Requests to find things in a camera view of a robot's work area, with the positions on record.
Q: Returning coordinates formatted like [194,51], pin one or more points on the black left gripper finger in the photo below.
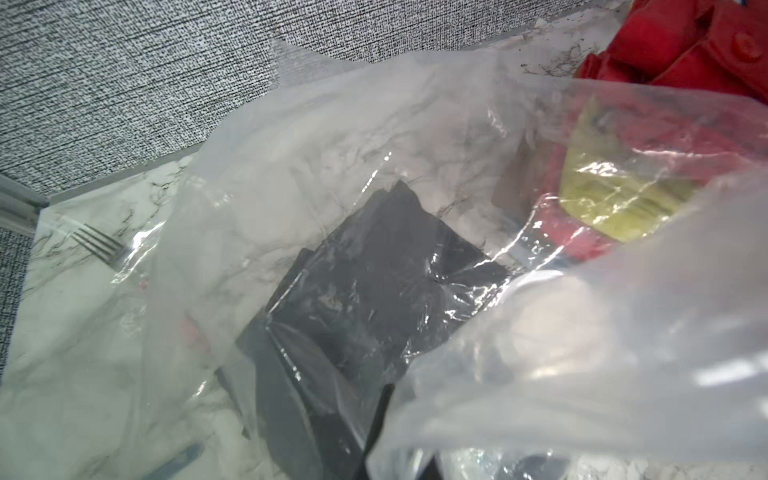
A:
[431,472]

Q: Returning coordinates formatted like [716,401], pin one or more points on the clear plastic vacuum bag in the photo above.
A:
[113,375]

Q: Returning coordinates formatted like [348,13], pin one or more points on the yellow garment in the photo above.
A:
[611,189]

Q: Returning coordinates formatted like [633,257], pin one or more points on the red garment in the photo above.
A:
[699,147]

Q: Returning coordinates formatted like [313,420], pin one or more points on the white vacuum bag valve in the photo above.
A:
[554,328]

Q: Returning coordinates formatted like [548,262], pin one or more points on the black folded garment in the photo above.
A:
[389,283]

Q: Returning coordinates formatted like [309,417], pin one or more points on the pink handled fork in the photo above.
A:
[108,250]

